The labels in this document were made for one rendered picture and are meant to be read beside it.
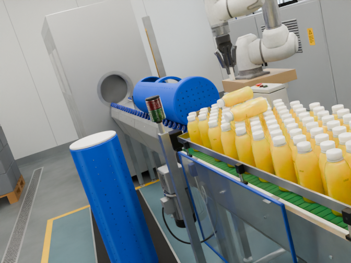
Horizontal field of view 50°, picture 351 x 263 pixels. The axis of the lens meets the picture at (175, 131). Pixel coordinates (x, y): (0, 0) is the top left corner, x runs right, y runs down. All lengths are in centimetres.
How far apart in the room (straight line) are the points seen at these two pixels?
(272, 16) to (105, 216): 154
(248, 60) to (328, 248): 159
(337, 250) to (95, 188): 144
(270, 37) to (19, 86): 541
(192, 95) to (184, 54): 533
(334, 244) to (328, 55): 245
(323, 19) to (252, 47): 102
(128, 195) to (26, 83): 512
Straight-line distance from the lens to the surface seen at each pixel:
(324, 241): 111
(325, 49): 337
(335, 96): 344
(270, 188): 132
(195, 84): 207
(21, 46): 712
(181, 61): 735
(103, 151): 211
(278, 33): 240
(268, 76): 243
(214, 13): 193
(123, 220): 224
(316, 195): 107
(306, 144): 113
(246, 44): 246
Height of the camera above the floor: 147
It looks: 14 degrees down
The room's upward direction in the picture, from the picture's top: 16 degrees counter-clockwise
